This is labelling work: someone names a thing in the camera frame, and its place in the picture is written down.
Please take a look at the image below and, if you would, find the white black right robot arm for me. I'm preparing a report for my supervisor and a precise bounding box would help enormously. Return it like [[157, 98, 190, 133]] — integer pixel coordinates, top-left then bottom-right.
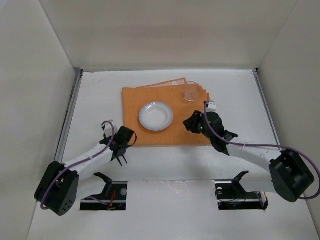
[[183, 110, 315, 203]]

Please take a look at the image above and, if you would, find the orange cloth placemat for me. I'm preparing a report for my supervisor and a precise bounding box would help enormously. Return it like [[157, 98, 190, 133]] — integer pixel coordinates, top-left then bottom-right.
[[122, 85, 210, 147]]

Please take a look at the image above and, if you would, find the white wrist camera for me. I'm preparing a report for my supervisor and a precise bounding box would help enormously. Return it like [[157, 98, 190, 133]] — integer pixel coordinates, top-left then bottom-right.
[[101, 120, 118, 138], [204, 100, 217, 113]]

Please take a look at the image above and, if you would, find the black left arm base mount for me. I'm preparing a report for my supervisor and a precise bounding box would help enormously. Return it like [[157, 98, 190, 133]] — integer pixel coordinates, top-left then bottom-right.
[[79, 172, 128, 211]]

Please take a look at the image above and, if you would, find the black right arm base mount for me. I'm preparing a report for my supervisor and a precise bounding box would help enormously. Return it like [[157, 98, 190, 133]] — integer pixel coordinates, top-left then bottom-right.
[[214, 171, 269, 211]]

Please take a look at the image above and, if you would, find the clear drinking glass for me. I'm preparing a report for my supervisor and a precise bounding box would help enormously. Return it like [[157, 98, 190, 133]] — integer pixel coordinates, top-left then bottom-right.
[[184, 81, 200, 102]]

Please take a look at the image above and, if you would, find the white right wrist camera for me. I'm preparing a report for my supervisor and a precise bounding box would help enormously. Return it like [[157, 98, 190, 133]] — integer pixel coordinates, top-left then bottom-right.
[[204, 100, 217, 113]]

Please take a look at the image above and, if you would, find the white ceramic plate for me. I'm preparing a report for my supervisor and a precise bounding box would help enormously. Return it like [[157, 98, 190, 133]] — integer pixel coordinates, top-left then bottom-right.
[[138, 101, 174, 132]]

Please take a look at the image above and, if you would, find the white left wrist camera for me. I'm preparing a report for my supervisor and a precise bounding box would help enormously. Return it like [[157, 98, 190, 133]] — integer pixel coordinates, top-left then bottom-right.
[[101, 120, 118, 138]]

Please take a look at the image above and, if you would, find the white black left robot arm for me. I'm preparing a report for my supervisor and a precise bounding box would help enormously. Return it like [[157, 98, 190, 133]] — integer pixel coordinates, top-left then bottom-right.
[[34, 120, 191, 216]]

